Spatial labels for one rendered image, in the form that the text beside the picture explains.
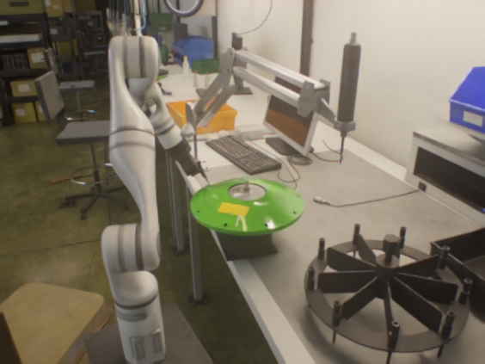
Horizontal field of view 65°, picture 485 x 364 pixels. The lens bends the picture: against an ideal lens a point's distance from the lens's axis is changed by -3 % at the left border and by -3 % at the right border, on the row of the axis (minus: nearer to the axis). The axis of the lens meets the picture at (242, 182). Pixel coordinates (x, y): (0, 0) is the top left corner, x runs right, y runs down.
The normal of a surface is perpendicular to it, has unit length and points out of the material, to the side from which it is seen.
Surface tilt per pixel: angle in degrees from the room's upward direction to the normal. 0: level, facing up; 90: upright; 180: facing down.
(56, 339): 0
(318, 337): 0
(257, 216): 21
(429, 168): 90
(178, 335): 0
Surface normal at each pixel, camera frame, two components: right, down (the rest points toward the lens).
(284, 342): 0.00, -0.91
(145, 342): 0.51, 0.37
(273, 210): 0.21, -0.73
